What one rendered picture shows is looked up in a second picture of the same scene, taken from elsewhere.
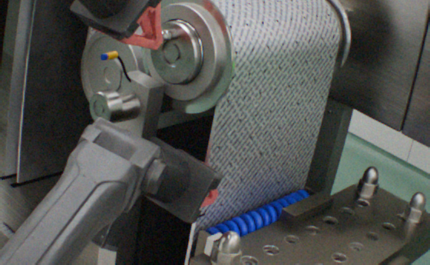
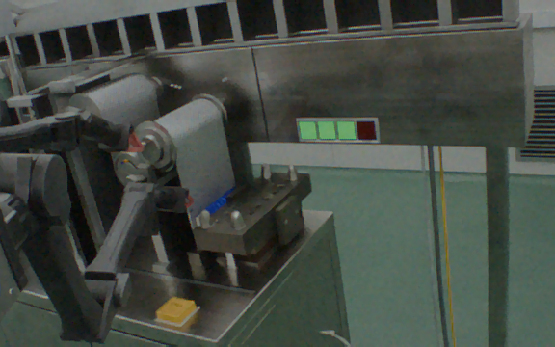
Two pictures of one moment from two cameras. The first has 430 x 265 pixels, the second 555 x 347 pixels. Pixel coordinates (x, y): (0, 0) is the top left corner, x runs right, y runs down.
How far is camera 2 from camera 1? 61 cm
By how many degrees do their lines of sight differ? 5
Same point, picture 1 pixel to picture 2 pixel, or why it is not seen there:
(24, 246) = (115, 231)
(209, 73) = (167, 151)
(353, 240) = (264, 197)
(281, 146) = (213, 170)
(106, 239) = (150, 230)
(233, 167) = (196, 186)
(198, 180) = (179, 194)
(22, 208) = not seen: hidden behind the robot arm
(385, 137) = (315, 158)
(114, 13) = (117, 142)
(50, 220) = (121, 220)
